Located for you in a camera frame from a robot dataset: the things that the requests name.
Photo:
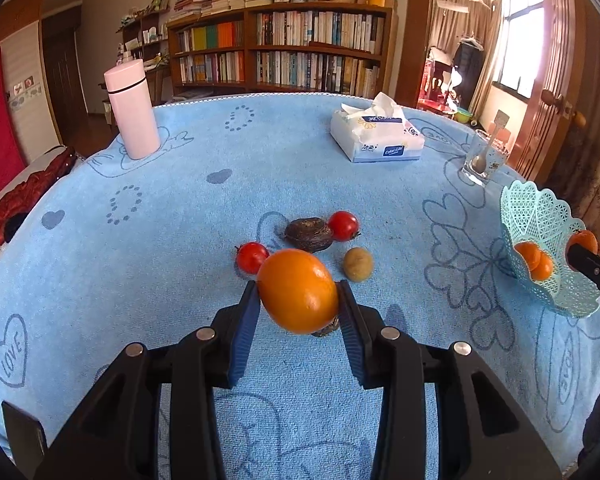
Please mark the brown door with knobs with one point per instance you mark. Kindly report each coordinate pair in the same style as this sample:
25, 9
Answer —
555, 50

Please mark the blue towel tablecloth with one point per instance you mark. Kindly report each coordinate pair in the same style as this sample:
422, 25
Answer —
180, 235

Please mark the orange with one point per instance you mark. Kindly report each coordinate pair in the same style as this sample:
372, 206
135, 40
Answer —
297, 290
526, 252
585, 239
543, 269

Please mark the pink thermos bottle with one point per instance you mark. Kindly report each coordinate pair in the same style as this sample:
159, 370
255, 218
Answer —
132, 115

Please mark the white tissue pack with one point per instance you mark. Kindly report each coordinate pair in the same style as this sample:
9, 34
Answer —
375, 135

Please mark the patterned curtain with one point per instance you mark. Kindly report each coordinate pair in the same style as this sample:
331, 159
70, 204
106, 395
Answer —
597, 180

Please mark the red wooden chair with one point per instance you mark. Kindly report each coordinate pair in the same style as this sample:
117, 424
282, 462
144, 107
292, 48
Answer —
435, 85

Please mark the clear drinking glass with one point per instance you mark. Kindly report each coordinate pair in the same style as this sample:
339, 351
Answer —
480, 172

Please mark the black hanging garment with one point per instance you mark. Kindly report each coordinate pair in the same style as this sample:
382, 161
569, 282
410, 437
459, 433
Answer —
467, 72

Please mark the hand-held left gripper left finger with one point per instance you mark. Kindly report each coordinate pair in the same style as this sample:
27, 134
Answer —
245, 330

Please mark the wooden bookshelf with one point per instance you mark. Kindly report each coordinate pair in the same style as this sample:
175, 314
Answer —
247, 50

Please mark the window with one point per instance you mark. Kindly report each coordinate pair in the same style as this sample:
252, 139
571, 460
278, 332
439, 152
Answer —
520, 35

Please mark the red padded jacket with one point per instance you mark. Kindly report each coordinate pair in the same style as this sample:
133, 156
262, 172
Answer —
25, 190

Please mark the green plastic basin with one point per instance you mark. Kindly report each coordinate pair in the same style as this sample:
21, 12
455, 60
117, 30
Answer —
462, 116

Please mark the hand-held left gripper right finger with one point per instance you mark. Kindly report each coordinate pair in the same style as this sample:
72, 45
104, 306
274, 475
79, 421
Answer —
352, 335

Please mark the small green-brown fruit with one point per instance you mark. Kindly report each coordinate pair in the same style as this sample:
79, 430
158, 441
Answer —
358, 263

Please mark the light blue plastic basket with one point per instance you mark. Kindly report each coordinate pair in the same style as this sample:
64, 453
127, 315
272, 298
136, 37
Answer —
525, 210

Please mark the rows of shelved books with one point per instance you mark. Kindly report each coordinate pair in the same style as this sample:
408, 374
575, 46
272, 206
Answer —
305, 27

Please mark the dark wooden door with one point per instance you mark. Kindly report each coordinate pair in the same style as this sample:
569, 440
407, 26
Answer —
62, 80

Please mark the red tomato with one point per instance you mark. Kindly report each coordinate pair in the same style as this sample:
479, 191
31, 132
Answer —
250, 257
342, 225

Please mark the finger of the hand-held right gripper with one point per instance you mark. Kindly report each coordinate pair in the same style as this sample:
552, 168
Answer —
592, 267

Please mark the wooden picture frame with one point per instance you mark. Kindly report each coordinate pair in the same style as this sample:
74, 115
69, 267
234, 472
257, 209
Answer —
160, 1

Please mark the dark wooden shelf unit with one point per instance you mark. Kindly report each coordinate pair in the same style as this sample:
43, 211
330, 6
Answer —
152, 45

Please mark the dark passion fruit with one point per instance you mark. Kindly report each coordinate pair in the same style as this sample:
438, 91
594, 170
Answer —
330, 329
307, 234

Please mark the black flat object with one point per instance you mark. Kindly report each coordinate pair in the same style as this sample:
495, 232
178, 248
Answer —
25, 430

